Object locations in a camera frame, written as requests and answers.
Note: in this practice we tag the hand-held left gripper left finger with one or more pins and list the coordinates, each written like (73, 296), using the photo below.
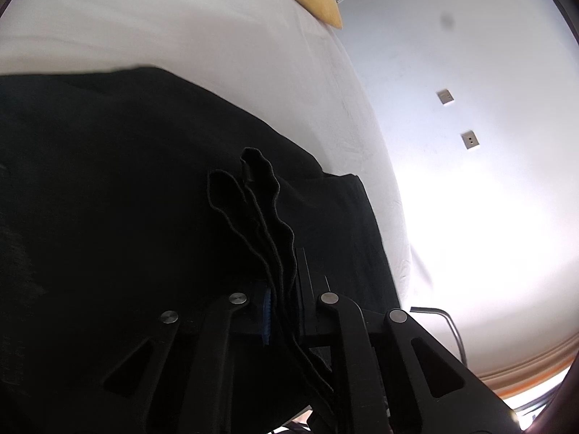
(267, 318)

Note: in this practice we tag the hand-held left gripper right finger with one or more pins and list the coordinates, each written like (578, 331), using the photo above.
(312, 294)

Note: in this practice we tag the black denim pants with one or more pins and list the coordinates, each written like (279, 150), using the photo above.
(135, 190)

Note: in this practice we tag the bent metal tube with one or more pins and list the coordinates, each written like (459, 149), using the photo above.
(448, 321)

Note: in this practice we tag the beige wall socket plate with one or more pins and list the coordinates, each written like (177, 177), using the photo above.
(469, 139)
(445, 96)

